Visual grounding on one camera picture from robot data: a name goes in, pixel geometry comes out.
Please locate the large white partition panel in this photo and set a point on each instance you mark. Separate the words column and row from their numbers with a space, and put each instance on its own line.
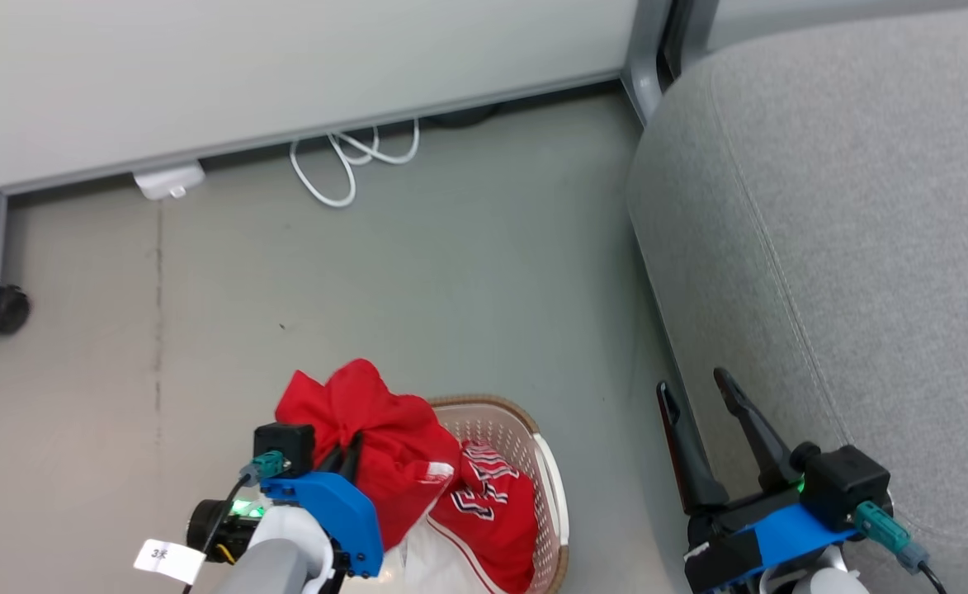
column 285, row 66

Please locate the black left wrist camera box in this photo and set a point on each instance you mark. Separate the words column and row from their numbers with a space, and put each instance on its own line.
column 285, row 441

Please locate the beige plastic laundry basket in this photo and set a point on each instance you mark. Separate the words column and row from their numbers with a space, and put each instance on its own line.
column 492, row 425

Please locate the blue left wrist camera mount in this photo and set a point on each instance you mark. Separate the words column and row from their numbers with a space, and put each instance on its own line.
column 343, row 511

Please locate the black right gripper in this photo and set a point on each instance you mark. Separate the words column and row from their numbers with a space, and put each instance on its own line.
column 739, row 513

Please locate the black caster wheel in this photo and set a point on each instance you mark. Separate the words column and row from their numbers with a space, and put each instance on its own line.
column 9, row 309

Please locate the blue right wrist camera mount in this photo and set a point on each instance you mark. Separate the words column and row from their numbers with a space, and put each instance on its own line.
column 789, row 532

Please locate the red jersey with black lettering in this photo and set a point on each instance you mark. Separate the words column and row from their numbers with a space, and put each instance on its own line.
column 500, row 528

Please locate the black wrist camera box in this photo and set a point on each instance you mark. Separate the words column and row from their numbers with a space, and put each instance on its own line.
column 285, row 441
column 851, row 483

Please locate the white garment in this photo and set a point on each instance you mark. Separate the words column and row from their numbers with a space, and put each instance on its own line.
column 426, row 565

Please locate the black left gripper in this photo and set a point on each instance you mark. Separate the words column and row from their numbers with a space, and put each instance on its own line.
column 224, row 528

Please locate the white paper label tag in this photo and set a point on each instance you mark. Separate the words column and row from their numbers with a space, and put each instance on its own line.
column 168, row 561

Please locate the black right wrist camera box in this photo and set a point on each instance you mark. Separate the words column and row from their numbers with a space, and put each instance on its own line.
column 851, row 483

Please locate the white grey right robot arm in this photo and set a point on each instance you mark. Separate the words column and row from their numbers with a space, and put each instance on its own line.
column 822, row 582

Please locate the grey metal partition post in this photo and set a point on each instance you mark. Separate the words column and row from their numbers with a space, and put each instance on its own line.
column 644, row 58

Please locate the red shorts with white trim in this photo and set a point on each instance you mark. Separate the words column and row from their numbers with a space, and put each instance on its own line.
column 384, row 429

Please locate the grey fabric sofa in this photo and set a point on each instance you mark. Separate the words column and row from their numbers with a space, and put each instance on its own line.
column 863, row 247

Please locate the white power adapter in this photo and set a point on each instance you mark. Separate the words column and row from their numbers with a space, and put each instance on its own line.
column 168, row 181

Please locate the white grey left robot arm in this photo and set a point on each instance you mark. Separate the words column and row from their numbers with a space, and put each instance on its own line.
column 273, row 561

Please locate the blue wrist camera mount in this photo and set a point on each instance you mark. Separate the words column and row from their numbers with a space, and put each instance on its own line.
column 789, row 532
column 343, row 511

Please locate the white partition panel behind sofa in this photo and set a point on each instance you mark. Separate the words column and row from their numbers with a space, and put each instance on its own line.
column 781, row 10

